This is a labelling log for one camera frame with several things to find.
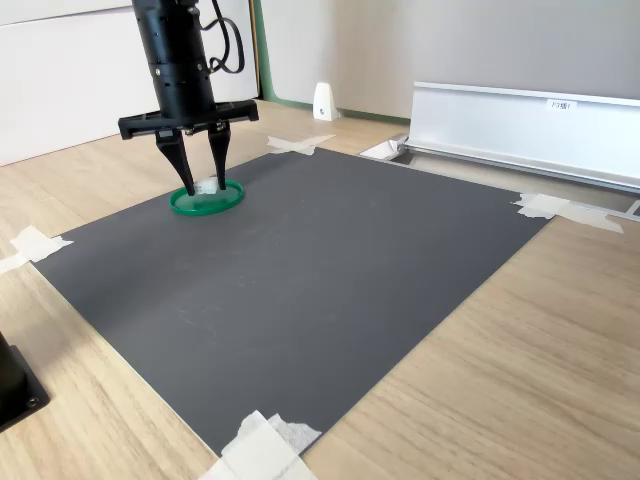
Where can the small white plastic terminal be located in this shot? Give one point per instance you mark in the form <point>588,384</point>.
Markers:
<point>205,187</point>

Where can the round green lid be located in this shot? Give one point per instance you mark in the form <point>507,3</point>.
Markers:
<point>210,206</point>

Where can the white tape patch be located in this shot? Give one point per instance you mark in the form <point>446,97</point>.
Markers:
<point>260,450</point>
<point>300,144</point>
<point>35,245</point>
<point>545,206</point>

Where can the white cabinet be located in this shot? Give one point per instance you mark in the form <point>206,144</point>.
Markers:
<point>75,75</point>

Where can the green partition trim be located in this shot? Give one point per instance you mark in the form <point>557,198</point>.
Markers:
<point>265,50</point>

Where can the dark grey mat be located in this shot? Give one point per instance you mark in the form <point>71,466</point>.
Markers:
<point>300,280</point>

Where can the grey partition panel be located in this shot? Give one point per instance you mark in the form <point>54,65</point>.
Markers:
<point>450,40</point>

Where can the small white bracket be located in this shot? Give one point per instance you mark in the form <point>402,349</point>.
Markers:
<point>324,102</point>

